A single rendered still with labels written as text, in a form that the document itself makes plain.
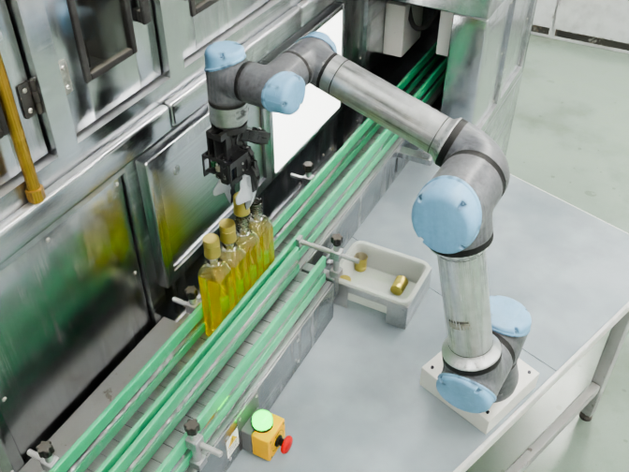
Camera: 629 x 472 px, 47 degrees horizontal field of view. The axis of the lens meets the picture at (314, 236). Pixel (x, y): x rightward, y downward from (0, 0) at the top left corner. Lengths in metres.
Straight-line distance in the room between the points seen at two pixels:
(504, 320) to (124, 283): 0.80
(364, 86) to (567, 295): 0.96
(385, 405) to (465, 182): 0.69
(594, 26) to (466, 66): 2.91
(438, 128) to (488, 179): 0.15
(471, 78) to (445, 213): 1.21
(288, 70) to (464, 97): 1.14
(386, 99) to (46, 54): 0.58
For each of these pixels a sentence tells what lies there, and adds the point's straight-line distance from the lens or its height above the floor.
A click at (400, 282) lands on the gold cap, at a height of 0.80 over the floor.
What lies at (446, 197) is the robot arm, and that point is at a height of 1.42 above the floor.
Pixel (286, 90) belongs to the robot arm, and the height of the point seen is 1.51.
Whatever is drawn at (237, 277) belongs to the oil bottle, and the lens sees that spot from 1.61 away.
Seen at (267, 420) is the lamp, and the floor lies 0.85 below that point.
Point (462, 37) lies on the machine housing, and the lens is 2.33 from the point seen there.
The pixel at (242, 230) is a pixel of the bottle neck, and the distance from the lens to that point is 1.60.
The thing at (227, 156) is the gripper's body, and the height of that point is 1.33.
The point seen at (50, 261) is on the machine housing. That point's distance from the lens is 1.40.
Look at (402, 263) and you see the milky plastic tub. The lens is 1.97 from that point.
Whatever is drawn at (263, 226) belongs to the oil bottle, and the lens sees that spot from 1.65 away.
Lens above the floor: 2.13
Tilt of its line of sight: 40 degrees down
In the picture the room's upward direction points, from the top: straight up
